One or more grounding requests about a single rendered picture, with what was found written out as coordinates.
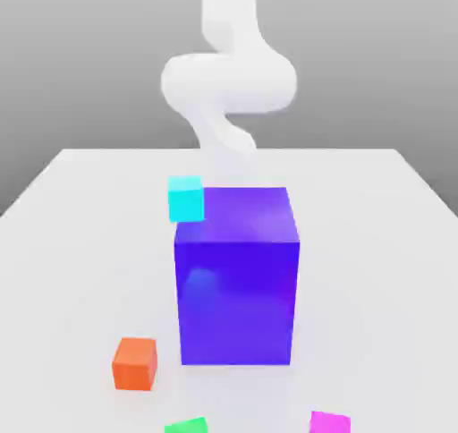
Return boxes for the large purple box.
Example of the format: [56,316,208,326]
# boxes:
[174,186,301,367]

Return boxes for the small green cube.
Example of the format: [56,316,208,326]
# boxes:
[164,416,209,433]

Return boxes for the small cyan cube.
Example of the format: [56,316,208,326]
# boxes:
[166,174,206,224]

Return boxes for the small orange cube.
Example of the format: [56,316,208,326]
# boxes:
[111,336,159,393]

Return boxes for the small magenta cube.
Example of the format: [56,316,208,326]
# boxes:
[309,410,352,433]

